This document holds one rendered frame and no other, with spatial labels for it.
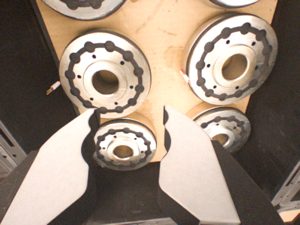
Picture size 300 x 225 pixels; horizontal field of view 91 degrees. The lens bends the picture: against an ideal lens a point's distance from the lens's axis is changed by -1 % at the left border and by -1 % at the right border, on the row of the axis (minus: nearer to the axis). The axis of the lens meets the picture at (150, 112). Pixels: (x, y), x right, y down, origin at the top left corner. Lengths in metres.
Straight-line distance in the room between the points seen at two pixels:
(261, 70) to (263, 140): 0.10
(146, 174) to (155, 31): 0.23
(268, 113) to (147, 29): 0.19
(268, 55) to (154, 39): 0.13
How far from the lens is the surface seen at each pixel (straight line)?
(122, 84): 0.17
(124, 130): 0.22
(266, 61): 0.23
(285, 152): 0.25
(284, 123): 0.24
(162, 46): 0.20
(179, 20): 0.20
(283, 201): 0.31
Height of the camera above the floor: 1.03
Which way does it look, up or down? 57 degrees down
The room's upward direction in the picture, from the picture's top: 173 degrees clockwise
